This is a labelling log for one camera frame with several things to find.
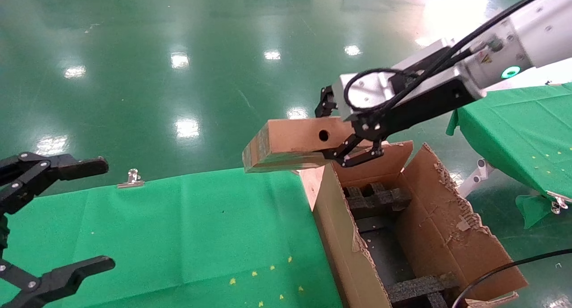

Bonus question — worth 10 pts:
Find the large open cardboard carton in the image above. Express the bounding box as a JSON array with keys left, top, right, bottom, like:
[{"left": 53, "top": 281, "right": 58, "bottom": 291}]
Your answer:
[{"left": 299, "top": 140, "right": 529, "bottom": 308}]

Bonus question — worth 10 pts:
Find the black floor cable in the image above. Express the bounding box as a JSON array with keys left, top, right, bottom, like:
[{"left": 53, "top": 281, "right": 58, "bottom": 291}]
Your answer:
[{"left": 451, "top": 249, "right": 572, "bottom": 308}]

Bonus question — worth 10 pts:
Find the white table leg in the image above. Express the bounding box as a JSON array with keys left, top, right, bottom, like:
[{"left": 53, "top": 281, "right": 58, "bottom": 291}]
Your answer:
[{"left": 457, "top": 158, "right": 492, "bottom": 199}]

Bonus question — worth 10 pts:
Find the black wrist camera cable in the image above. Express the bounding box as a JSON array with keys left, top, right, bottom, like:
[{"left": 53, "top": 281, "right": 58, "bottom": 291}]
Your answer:
[{"left": 342, "top": 0, "right": 559, "bottom": 121}]

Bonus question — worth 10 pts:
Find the green tablecloth with white legs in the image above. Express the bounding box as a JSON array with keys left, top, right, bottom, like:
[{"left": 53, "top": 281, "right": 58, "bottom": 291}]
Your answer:
[{"left": 446, "top": 82, "right": 572, "bottom": 230}]

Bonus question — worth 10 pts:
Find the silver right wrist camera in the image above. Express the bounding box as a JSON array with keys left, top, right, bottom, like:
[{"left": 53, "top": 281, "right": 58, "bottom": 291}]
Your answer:
[{"left": 332, "top": 38, "right": 461, "bottom": 121}]

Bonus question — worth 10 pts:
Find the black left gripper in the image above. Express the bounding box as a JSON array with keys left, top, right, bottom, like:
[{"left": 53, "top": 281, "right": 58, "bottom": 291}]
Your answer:
[{"left": 0, "top": 152, "right": 116, "bottom": 308}]

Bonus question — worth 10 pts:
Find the black foam insert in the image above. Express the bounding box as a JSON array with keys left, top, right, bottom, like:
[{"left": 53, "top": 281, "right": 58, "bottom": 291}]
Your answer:
[{"left": 342, "top": 183, "right": 461, "bottom": 308}]

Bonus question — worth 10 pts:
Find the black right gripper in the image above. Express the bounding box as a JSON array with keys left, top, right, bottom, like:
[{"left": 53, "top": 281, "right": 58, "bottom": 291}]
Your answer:
[{"left": 315, "top": 78, "right": 485, "bottom": 168}]

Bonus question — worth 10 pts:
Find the small cardboard box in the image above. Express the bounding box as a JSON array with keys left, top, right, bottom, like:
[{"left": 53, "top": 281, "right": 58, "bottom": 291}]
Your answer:
[{"left": 242, "top": 117, "right": 358, "bottom": 173}]

